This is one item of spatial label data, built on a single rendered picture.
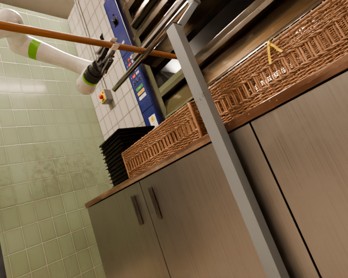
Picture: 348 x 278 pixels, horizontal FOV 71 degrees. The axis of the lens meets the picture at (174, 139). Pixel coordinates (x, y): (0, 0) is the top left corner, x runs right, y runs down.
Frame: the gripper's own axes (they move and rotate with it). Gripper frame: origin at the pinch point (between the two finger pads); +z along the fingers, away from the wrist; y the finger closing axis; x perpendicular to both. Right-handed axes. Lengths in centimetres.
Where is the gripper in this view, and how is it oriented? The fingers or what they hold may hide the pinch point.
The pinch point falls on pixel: (112, 46)
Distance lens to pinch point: 129.8
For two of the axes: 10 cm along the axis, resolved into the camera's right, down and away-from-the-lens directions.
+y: 3.4, 9.1, -2.2
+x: -7.1, 1.0, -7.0
